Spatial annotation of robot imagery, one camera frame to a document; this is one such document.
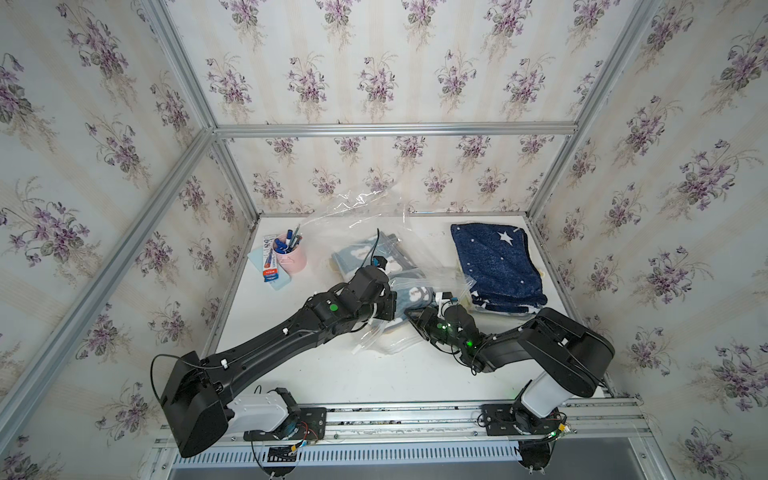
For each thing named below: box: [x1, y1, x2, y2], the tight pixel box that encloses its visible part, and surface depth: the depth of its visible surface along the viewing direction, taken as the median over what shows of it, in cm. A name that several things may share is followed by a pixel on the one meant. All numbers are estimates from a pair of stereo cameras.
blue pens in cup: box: [274, 224, 303, 254], surface depth 100 cm
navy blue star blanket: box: [451, 222, 548, 314], surface depth 94 cm
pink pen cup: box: [273, 234, 308, 275], surface depth 98 cm
